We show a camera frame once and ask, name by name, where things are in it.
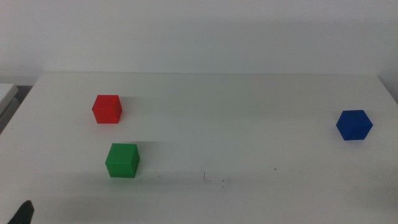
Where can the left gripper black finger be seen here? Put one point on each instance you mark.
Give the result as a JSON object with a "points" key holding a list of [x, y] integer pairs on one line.
{"points": [[25, 216]]}

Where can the green cube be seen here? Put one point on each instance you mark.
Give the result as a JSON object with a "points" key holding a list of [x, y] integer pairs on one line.
{"points": [[122, 161]]}

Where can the red cube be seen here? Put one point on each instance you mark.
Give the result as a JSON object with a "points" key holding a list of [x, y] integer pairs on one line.
{"points": [[107, 109]]}

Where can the blue cube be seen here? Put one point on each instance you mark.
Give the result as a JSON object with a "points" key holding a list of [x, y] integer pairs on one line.
{"points": [[354, 125]]}

